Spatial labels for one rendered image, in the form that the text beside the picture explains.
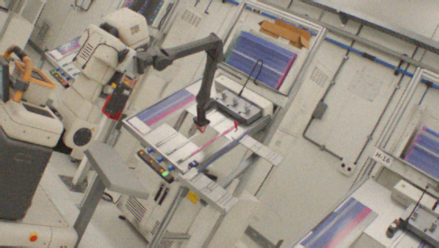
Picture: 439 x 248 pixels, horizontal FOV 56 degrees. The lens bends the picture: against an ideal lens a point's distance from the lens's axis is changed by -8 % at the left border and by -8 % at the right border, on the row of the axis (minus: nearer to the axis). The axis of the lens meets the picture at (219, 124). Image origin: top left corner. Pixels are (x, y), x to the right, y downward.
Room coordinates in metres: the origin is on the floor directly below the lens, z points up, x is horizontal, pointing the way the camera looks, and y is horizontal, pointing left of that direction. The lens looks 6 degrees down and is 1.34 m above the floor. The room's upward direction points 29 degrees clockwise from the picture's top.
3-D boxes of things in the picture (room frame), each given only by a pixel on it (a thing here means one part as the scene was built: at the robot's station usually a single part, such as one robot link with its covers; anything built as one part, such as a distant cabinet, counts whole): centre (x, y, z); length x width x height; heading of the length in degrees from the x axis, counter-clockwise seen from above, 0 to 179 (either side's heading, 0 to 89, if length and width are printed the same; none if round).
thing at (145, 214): (3.18, -0.08, 0.31); 0.70 x 0.65 x 0.62; 52
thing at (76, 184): (3.26, 0.77, 0.39); 0.24 x 0.24 x 0.78; 52
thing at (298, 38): (3.34, -0.15, 1.82); 0.68 x 0.30 x 0.20; 52
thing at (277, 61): (3.04, -0.05, 1.52); 0.51 x 0.13 x 0.27; 52
